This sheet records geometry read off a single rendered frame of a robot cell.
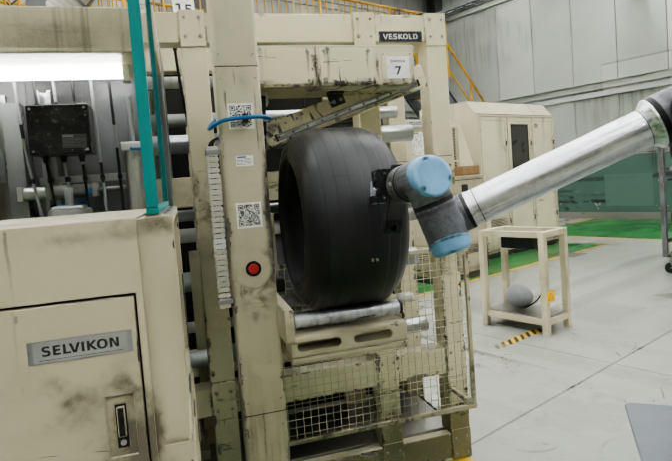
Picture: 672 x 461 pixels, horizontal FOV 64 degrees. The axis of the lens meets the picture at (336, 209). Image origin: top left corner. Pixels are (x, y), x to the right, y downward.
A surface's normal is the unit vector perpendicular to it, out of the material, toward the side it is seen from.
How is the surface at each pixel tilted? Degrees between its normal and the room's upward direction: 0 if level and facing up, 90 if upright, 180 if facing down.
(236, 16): 90
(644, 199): 90
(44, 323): 90
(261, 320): 90
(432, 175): 78
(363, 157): 51
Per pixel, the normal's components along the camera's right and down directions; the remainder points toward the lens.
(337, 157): 0.16, -0.62
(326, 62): 0.27, 0.03
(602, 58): -0.78, 0.09
